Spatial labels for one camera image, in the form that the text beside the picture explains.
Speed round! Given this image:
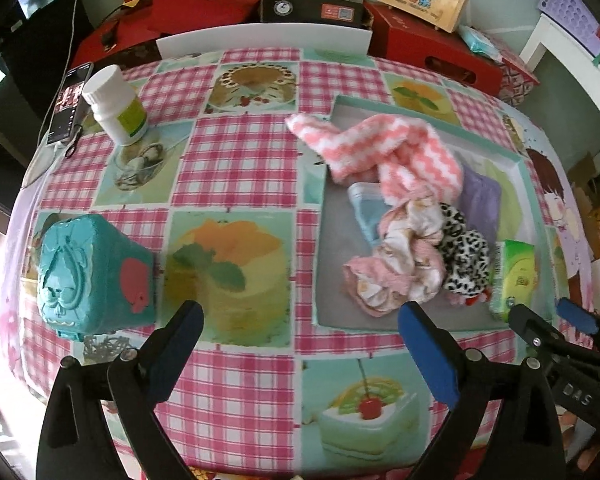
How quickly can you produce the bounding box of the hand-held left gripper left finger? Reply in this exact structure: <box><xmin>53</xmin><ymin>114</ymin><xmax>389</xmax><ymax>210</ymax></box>
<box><xmin>36</xmin><ymin>300</ymin><xmax>205</xmax><ymax>480</ymax></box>

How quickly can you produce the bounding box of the blue face mask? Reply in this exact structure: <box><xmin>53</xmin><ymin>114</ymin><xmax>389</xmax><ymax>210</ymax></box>
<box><xmin>347</xmin><ymin>182</ymin><xmax>396</xmax><ymax>248</ymax></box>

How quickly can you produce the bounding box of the purple cloth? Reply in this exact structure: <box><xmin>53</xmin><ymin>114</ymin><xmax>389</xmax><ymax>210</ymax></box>
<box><xmin>460</xmin><ymin>165</ymin><xmax>505</xmax><ymax>221</ymax></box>

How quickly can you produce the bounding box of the red carton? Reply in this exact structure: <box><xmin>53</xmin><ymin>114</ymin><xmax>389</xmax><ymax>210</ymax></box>
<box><xmin>362</xmin><ymin>0</ymin><xmax>506</xmax><ymax>93</ymax></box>

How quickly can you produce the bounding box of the red pipe cleaner toy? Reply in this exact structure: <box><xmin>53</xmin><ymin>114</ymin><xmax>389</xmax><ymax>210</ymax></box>
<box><xmin>447</xmin><ymin>287</ymin><xmax>493</xmax><ymax>311</ymax></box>

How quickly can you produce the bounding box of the pink floral scrunchie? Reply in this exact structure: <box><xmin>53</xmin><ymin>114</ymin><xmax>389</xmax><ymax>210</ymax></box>
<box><xmin>342</xmin><ymin>195</ymin><xmax>448</xmax><ymax>317</ymax></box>

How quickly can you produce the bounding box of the leopard print scrunchie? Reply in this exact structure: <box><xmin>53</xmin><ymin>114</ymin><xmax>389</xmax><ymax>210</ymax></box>
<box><xmin>437</xmin><ymin>202</ymin><xmax>493</xmax><ymax>306</ymax></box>

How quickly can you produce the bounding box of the teal rimmed tray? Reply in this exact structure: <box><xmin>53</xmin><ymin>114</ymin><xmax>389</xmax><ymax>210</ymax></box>
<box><xmin>312</xmin><ymin>95</ymin><xmax>543</xmax><ymax>333</ymax></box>

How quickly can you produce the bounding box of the pink plaid tablecloth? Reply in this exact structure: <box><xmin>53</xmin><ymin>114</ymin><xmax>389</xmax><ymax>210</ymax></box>
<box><xmin>0</xmin><ymin>47</ymin><xmax>598</xmax><ymax>480</ymax></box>

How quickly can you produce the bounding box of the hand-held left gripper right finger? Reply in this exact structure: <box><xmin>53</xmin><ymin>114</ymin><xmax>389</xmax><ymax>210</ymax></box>
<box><xmin>398</xmin><ymin>300</ymin><xmax>567</xmax><ymax>480</ymax></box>

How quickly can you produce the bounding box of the green tissue pack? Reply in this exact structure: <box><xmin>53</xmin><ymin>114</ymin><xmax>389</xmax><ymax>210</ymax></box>
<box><xmin>490</xmin><ymin>239</ymin><xmax>537</xmax><ymax>323</ymax></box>

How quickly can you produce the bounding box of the teal plastic toy case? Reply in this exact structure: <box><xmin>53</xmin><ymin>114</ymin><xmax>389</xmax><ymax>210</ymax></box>
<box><xmin>32</xmin><ymin>212</ymin><xmax>158</xmax><ymax>343</ymax></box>

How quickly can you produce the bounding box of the white pill bottle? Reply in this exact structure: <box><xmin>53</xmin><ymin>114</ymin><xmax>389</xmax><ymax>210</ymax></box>
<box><xmin>81</xmin><ymin>65</ymin><xmax>150</xmax><ymax>147</ymax></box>

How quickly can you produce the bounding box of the white side table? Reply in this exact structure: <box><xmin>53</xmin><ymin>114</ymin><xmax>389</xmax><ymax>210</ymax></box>
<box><xmin>517</xmin><ymin>12</ymin><xmax>600</xmax><ymax>126</ymax></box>

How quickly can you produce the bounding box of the black cardboard box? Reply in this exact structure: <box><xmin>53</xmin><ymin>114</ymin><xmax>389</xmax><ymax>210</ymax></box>
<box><xmin>259</xmin><ymin>0</ymin><xmax>373</xmax><ymax>31</ymax></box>

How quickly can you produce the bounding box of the red bag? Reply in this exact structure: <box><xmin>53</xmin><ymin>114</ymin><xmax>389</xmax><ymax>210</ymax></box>
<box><xmin>70</xmin><ymin>0</ymin><xmax>278</xmax><ymax>68</ymax></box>

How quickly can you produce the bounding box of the red patterned box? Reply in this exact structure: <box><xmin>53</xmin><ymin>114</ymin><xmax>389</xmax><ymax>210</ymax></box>
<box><xmin>497</xmin><ymin>45</ymin><xmax>540</xmax><ymax>106</ymax></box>

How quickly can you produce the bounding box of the black smartphone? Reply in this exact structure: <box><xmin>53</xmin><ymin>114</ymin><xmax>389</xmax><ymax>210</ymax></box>
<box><xmin>46</xmin><ymin>61</ymin><xmax>93</xmax><ymax>147</ymax></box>

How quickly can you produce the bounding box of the purple dotted board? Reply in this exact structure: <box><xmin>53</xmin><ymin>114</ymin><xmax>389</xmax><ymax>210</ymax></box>
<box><xmin>537</xmin><ymin>0</ymin><xmax>600</xmax><ymax>56</ymax></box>

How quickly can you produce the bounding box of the pink white striped fluffy sock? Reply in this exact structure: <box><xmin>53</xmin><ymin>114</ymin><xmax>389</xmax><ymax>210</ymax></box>
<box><xmin>286</xmin><ymin>112</ymin><xmax>465</xmax><ymax>211</ymax></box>

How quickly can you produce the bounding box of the light blue wipes pack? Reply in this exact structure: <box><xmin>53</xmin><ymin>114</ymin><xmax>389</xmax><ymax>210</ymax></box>
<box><xmin>457</xmin><ymin>25</ymin><xmax>501</xmax><ymax>58</ymax></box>

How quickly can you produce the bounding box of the light green cloth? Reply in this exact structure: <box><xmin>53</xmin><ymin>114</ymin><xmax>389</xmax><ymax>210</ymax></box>
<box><xmin>455</xmin><ymin>147</ymin><xmax>523</xmax><ymax>251</ymax></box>

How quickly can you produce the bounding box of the black cabinet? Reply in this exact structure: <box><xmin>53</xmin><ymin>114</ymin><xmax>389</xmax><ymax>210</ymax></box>
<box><xmin>0</xmin><ymin>0</ymin><xmax>96</xmax><ymax>211</ymax></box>

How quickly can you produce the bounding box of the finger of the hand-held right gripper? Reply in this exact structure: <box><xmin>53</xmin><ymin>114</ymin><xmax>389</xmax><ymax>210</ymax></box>
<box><xmin>507</xmin><ymin>304</ymin><xmax>581</xmax><ymax>366</ymax></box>
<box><xmin>555</xmin><ymin>297</ymin><xmax>600</xmax><ymax>356</ymax></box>

